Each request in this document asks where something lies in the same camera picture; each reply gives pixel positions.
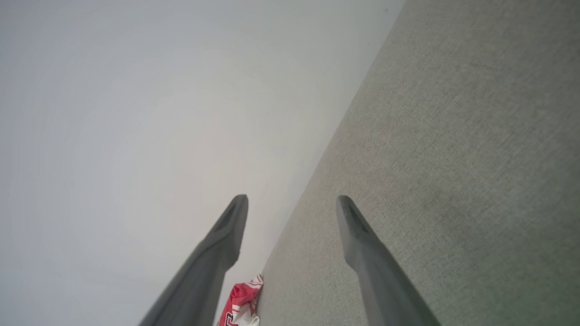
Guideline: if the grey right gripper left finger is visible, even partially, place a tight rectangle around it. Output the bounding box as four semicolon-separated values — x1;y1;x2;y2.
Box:
138;195;249;326

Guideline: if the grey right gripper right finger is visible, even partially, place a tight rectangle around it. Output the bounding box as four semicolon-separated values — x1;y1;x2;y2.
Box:
336;195;440;326

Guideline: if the red Bulls basketball jersey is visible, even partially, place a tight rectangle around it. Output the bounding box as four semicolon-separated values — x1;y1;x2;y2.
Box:
217;274;264;326

